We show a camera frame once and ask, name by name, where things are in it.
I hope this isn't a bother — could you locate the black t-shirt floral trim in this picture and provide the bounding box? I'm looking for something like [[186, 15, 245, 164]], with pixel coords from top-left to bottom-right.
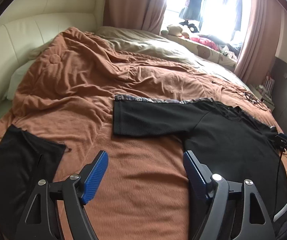
[[113, 94, 287, 217]]

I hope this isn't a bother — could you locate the orange-brown quilt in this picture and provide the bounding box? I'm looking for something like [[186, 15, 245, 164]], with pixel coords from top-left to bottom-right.
[[0, 28, 280, 239]]

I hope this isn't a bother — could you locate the white bedside cabinet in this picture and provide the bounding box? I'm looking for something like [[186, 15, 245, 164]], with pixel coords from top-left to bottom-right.
[[248, 85, 275, 112]]

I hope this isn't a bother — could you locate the striped paper bag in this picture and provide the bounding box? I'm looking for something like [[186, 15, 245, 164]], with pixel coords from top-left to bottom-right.
[[262, 72, 275, 97]]

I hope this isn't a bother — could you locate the small folded black garment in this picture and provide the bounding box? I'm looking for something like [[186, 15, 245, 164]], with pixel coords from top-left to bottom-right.
[[0, 125, 66, 239]]

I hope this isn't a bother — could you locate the right pink curtain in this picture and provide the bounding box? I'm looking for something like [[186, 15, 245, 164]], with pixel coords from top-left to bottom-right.
[[235, 0, 283, 86]]

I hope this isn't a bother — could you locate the pink curtain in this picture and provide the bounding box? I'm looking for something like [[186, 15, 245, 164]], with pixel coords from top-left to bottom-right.
[[103, 0, 166, 35], [235, 0, 283, 86]]

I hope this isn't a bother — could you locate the bear print cushion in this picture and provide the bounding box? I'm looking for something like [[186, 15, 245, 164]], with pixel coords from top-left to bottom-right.
[[167, 35, 237, 69]]

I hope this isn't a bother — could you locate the white pillow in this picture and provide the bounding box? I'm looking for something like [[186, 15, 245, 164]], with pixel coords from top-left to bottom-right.
[[5, 60, 35, 101]]

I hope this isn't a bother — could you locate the red cloth on sill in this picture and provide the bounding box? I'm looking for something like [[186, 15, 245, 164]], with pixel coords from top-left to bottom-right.
[[190, 36, 219, 51]]

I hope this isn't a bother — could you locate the beige bed sheet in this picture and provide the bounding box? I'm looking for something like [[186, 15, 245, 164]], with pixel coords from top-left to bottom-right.
[[95, 27, 249, 89]]

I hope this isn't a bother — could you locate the plush toy on sill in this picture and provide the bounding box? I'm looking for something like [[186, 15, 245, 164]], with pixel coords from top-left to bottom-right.
[[160, 24, 191, 39]]

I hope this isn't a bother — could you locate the cream padded headboard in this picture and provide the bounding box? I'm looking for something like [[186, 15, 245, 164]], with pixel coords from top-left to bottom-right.
[[0, 0, 105, 100]]

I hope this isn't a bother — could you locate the left pink curtain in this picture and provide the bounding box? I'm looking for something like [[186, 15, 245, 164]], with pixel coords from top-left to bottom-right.
[[103, 0, 166, 35]]

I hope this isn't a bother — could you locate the thin black cord on bed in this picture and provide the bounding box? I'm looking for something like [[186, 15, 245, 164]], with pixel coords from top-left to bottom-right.
[[211, 80, 269, 112]]

